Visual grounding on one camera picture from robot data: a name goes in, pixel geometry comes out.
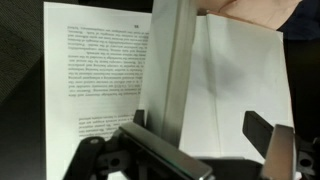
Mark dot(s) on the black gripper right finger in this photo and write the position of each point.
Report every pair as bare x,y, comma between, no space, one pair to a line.
258,131

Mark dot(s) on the beige cloth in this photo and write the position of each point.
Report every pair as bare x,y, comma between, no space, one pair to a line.
271,14

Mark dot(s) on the navy blue cloth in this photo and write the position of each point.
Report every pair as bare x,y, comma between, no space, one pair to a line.
304,22

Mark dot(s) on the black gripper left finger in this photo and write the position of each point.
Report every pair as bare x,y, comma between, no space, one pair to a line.
139,118

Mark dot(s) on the beige and white book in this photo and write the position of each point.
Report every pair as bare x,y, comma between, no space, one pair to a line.
194,76

